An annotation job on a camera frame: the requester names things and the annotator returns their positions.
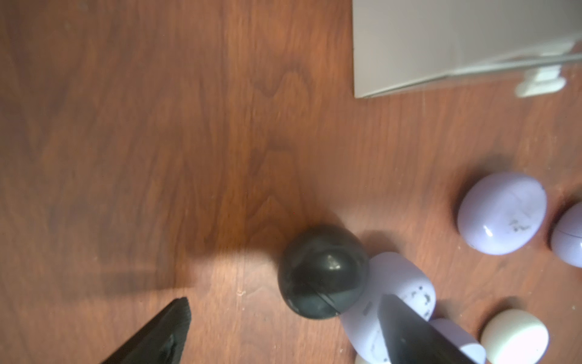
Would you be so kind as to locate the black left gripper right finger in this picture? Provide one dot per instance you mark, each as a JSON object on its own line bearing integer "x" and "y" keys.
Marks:
{"x": 411, "y": 339}

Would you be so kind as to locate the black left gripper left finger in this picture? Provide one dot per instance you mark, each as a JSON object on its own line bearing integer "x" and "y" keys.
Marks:
{"x": 161, "y": 340}

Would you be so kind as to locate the white drawer cabinet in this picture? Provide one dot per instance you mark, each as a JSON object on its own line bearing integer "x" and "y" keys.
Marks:
{"x": 402, "y": 45}

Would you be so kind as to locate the clear acrylic drawer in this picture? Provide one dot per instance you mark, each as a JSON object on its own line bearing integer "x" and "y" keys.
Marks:
{"x": 539, "y": 71}

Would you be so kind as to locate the purple earphone case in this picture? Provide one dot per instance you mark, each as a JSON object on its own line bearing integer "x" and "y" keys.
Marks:
{"x": 502, "y": 212}
{"x": 395, "y": 284}
{"x": 566, "y": 237}
{"x": 466, "y": 343}

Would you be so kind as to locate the white round earphone case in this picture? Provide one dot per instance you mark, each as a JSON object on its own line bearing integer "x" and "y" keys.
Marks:
{"x": 515, "y": 336}

